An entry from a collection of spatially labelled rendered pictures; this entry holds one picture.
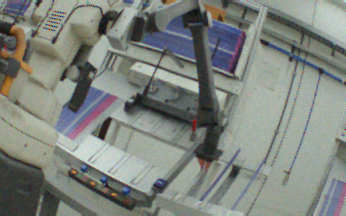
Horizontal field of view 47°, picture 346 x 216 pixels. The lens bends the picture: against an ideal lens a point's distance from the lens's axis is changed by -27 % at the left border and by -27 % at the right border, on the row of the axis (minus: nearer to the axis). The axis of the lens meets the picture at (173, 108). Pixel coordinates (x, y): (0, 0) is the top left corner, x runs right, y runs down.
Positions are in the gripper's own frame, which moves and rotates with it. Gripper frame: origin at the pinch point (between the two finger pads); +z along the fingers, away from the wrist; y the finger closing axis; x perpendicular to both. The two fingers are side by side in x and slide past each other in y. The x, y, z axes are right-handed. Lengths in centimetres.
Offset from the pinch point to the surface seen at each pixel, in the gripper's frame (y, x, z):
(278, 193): -31, -145, 114
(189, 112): 22.2, -32.5, -1.2
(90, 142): 52, 5, 8
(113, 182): 29.8, 20.4, 9.9
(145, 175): 20.8, 8.8, 7.9
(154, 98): 40, -33, -1
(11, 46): 163, -36, 2
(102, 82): 73, -40, 5
